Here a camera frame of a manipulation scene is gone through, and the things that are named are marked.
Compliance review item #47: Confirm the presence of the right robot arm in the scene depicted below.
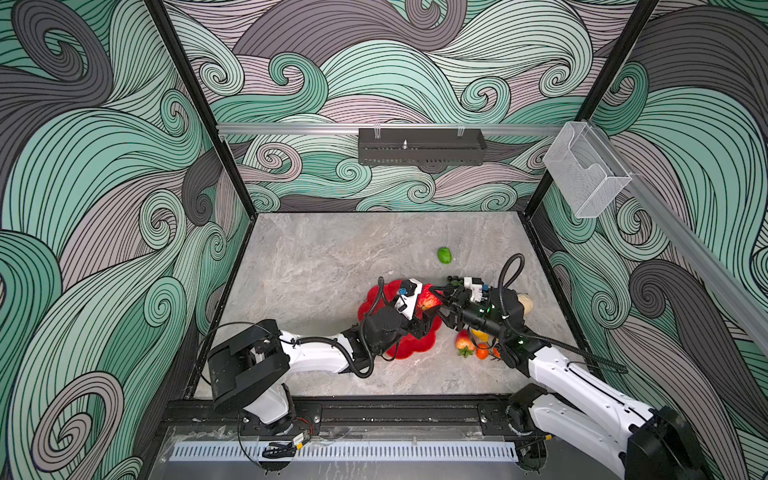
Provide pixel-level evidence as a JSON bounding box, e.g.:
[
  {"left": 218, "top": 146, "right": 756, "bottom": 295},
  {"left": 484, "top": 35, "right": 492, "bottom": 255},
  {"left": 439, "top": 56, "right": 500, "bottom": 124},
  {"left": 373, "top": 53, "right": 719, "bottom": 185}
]
[{"left": 430, "top": 282, "right": 712, "bottom": 479}]

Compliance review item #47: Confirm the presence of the white slotted cable duct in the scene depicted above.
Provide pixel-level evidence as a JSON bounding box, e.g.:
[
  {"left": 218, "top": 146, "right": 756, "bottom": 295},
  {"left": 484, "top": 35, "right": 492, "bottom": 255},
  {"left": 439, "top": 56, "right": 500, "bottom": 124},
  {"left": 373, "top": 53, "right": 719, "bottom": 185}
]
[{"left": 169, "top": 440, "right": 518, "bottom": 463}]

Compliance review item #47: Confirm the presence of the green lime fruit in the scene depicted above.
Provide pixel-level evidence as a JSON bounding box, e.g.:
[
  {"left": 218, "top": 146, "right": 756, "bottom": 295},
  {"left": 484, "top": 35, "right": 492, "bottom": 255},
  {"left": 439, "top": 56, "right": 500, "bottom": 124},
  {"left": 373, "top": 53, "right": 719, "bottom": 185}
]
[{"left": 437, "top": 247, "right": 453, "bottom": 265}]

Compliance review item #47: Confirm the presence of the aluminium rail right wall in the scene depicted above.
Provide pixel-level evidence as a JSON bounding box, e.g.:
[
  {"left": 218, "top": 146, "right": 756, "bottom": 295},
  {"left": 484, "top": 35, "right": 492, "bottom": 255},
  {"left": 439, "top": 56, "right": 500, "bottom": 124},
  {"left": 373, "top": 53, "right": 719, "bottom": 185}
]
[{"left": 588, "top": 122, "right": 767, "bottom": 353}]

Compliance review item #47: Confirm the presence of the aluminium rail back wall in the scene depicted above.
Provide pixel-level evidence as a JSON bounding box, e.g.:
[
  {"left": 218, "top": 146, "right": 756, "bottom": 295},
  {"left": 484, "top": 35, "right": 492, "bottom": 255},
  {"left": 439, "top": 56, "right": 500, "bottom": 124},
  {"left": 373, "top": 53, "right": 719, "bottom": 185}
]
[{"left": 217, "top": 122, "right": 565, "bottom": 138}]

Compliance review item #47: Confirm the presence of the orange cherry tomato left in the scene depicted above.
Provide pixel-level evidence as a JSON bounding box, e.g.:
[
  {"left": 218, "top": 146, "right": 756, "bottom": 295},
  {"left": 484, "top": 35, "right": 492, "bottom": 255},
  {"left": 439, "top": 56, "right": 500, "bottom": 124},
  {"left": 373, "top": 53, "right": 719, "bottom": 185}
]
[{"left": 475, "top": 343, "right": 489, "bottom": 360}]

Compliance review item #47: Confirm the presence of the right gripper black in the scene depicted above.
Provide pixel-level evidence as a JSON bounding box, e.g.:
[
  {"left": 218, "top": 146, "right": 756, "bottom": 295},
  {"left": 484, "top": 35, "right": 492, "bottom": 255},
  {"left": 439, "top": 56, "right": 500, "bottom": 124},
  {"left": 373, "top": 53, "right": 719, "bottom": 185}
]
[{"left": 431, "top": 286, "right": 510, "bottom": 344}]

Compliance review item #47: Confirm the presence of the black perforated wall tray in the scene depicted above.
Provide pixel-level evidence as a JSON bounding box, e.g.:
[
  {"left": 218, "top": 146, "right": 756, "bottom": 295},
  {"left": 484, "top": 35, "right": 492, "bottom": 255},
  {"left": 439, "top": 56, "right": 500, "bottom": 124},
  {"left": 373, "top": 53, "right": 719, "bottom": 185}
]
[{"left": 357, "top": 127, "right": 488, "bottom": 172}]

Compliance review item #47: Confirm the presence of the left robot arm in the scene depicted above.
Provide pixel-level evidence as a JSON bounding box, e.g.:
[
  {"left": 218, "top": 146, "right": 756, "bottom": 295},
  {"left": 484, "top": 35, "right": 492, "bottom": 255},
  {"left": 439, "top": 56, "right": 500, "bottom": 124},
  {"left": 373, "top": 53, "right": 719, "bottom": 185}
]
[{"left": 207, "top": 305, "right": 439, "bottom": 426}]

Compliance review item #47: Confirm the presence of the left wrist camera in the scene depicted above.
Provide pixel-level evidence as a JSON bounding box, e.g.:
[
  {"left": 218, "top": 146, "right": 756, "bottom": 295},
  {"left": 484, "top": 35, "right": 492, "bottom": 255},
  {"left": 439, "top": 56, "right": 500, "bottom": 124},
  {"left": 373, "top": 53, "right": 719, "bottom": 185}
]
[{"left": 394, "top": 279, "right": 423, "bottom": 320}]

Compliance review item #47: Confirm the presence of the red yellow apple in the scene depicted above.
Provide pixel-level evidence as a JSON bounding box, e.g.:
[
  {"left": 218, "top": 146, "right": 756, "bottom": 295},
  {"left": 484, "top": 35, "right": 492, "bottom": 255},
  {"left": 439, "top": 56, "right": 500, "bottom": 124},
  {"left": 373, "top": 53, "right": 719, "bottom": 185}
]
[{"left": 455, "top": 330, "right": 476, "bottom": 358}]

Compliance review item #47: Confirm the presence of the aluminium rail wall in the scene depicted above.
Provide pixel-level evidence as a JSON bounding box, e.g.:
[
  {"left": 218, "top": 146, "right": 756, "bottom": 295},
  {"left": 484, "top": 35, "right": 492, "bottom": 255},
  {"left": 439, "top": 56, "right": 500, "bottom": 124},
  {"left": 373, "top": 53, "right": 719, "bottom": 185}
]
[
  {"left": 217, "top": 122, "right": 565, "bottom": 138},
  {"left": 588, "top": 122, "right": 767, "bottom": 353}
]

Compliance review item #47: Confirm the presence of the clear plastic wall bin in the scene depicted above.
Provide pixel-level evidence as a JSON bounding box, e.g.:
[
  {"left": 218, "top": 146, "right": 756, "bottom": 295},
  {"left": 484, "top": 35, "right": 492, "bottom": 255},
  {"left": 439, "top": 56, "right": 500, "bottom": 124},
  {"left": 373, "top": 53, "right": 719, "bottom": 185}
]
[{"left": 543, "top": 121, "right": 631, "bottom": 219}]

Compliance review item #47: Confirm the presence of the yellow lemon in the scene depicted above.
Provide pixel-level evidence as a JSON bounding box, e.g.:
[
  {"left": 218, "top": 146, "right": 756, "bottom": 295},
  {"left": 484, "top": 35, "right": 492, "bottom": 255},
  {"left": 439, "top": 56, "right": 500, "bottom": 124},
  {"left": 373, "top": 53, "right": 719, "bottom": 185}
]
[{"left": 471, "top": 329, "right": 490, "bottom": 343}]

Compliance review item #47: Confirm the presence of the red flower-shaped fruit bowl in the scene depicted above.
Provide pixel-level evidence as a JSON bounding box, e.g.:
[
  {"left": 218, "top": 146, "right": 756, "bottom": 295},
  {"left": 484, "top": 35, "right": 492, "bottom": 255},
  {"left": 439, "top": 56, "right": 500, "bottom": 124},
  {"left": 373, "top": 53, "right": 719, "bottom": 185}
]
[{"left": 358, "top": 279, "right": 443, "bottom": 361}]

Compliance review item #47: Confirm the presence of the pale yellow pear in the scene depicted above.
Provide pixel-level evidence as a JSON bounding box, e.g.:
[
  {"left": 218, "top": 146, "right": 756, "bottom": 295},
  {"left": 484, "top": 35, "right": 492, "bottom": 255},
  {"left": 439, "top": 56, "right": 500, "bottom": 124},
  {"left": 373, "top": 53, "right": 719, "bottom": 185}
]
[{"left": 517, "top": 293, "right": 534, "bottom": 318}]

